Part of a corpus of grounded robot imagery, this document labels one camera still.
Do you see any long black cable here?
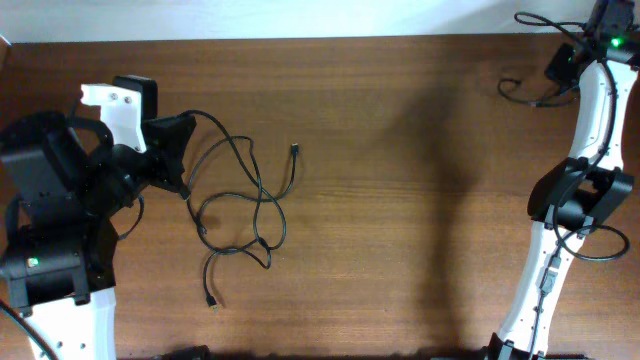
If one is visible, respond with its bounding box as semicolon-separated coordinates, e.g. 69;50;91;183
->
496;77;576;108

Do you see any thin black USB cable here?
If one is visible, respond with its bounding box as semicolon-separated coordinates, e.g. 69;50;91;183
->
185;134;301;270

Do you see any thick black USB cable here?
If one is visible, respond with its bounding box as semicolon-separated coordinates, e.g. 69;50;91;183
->
177;108;288;314

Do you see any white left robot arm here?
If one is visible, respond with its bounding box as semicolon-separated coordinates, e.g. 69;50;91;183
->
1;76;196;359

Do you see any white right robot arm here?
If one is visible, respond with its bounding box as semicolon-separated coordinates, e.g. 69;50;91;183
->
474;0;639;360

